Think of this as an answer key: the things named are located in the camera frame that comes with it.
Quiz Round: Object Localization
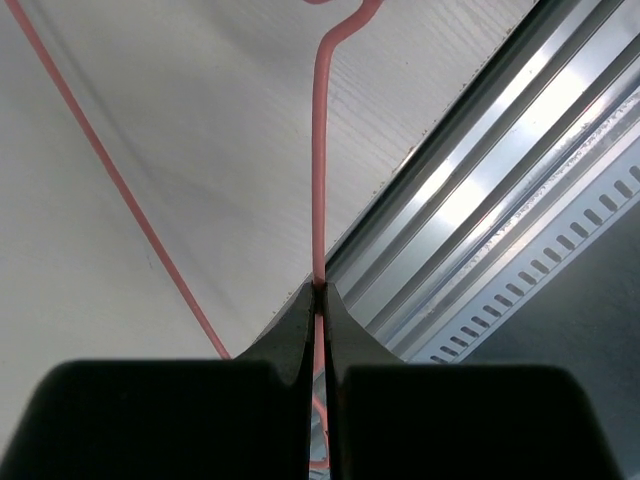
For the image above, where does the aluminium frame structure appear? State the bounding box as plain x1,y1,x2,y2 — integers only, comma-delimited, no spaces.
328,1,639,362

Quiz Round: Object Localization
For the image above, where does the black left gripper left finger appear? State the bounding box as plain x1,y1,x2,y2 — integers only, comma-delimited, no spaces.
0,281,315,480

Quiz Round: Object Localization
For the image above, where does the white slotted cable duct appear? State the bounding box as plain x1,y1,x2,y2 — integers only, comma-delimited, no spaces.
412,157,639,364

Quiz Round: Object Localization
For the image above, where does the pink wire hanger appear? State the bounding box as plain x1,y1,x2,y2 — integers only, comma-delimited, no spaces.
4,0,383,471

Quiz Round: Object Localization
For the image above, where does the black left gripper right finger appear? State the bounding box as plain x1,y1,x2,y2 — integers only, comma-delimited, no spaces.
322,284,622,479

